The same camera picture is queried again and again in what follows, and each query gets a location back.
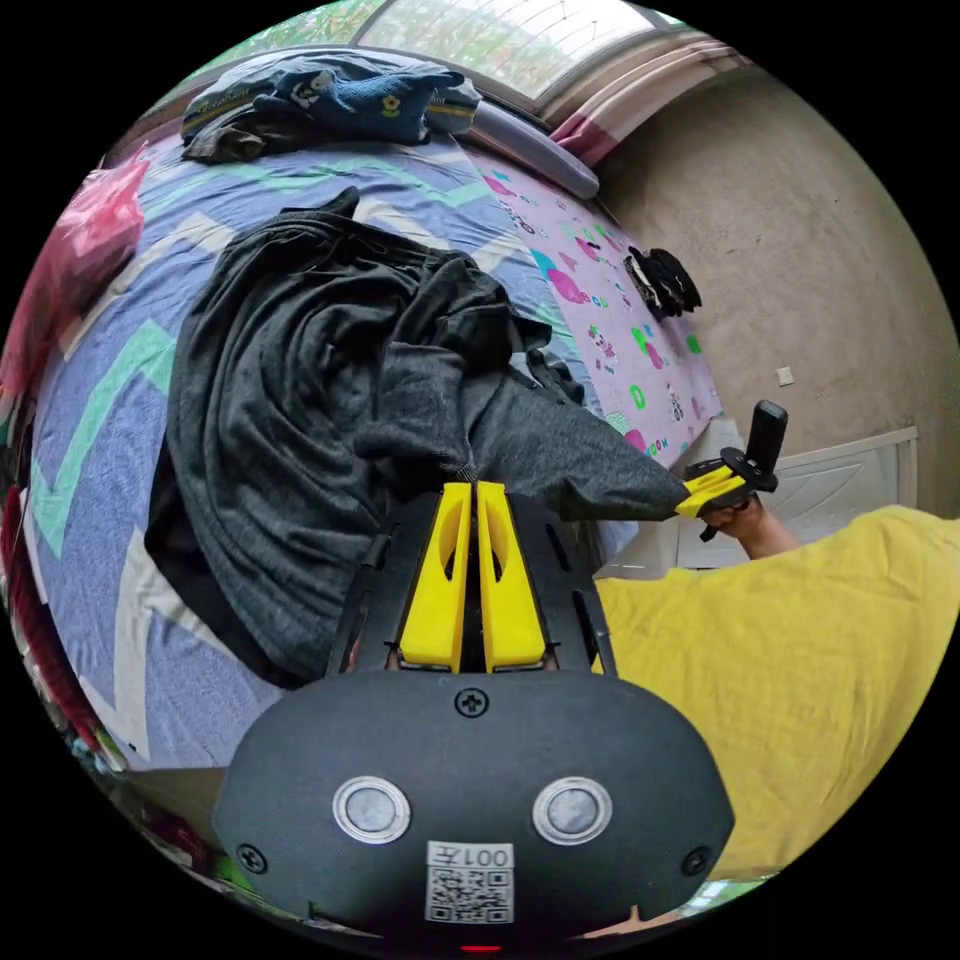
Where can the window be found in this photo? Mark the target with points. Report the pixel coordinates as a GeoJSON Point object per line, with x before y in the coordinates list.
{"type": "Point", "coordinates": [517, 37]}

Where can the small black garment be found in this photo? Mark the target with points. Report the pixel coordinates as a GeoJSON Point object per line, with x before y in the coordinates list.
{"type": "Point", "coordinates": [664, 281]}

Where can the gray t-shirt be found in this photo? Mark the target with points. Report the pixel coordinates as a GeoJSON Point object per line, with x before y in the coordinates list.
{"type": "Point", "coordinates": [300, 390]}

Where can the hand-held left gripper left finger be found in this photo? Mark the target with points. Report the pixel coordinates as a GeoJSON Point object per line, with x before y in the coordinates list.
{"type": "Point", "coordinates": [436, 592]}

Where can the bed with chevron quilt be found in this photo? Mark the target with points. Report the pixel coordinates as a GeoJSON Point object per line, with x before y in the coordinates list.
{"type": "Point", "coordinates": [112, 465]}

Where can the person's body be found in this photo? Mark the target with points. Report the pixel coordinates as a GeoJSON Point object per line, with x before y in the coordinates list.
{"type": "Point", "coordinates": [787, 675]}

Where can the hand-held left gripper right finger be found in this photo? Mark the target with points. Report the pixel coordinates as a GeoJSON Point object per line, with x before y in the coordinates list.
{"type": "Point", "coordinates": [510, 600]}

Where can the pink curtain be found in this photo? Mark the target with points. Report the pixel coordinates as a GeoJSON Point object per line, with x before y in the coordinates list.
{"type": "Point", "coordinates": [622, 90]}

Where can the white panelled door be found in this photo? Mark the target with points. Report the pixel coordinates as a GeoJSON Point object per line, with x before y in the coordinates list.
{"type": "Point", "coordinates": [840, 487]}

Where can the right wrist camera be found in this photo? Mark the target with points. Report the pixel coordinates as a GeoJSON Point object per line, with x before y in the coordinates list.
{"type": "Point", "coordinates": [766, 439]}

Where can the person's right hand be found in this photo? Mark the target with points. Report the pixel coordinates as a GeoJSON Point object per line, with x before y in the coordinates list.
{"type": "Point", "coordinates": [739, 521]}

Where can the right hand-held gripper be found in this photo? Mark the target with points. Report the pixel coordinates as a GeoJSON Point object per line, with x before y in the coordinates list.
{"type": "Point", "coordinates": [754, 476]}

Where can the pile of clothes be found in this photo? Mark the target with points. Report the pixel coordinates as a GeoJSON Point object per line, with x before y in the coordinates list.
{"type": "Point", "coordinates": [352, 97]}

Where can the gray bolster pillow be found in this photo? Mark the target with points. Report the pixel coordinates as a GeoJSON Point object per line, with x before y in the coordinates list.
{"type": "Point", "coordinates": [536, 154]}

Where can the person's right forearm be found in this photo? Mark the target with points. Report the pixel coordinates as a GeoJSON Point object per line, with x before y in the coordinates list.
{"type": "Point", "coordinates": [769, 536]}

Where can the pink plastic bag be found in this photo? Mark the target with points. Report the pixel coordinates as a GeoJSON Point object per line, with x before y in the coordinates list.
{"type": "Point", "coordinates": [82, 247]}

